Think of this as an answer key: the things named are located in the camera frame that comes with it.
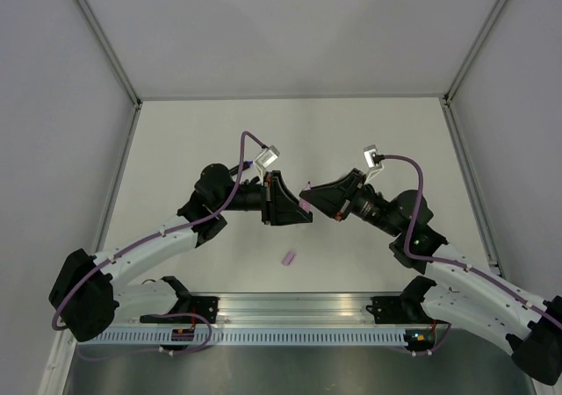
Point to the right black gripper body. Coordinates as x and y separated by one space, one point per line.
361 183

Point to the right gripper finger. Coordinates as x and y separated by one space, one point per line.
329 200
342 180

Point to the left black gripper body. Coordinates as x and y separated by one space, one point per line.
266 187

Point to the purple highlighter cap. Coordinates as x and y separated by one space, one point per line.
288 258

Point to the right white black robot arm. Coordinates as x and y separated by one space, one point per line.
449 286

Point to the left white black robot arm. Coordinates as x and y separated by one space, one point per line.
91 291

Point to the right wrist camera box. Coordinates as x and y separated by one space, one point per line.
373 160

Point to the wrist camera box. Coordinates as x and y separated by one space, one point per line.
265 158
373 160

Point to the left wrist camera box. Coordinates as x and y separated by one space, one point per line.
265 158

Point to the aluminium mounting rail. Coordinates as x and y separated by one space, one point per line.
285 309

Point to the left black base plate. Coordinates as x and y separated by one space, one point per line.
190 311

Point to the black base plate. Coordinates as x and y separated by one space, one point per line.
190 311
387 310

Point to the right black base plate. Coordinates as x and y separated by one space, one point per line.
387 310

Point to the white slotted cable duct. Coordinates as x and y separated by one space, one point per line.
307 337

